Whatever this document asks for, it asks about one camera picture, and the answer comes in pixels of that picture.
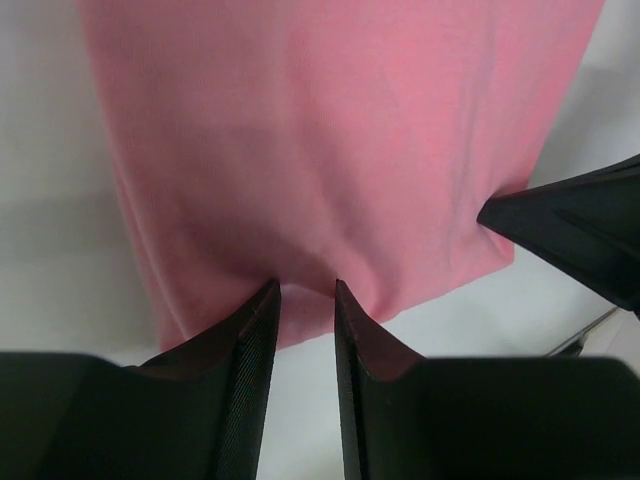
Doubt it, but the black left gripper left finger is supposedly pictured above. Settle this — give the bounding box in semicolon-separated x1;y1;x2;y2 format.
1;281;281;479

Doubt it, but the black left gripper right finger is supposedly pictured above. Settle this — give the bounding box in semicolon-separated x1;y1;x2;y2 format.
334;282;639;479

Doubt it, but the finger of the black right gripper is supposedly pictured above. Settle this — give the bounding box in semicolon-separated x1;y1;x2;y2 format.
477;155;639;314

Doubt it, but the light pink t shirt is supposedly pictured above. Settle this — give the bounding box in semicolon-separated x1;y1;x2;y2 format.
78;1;603;349

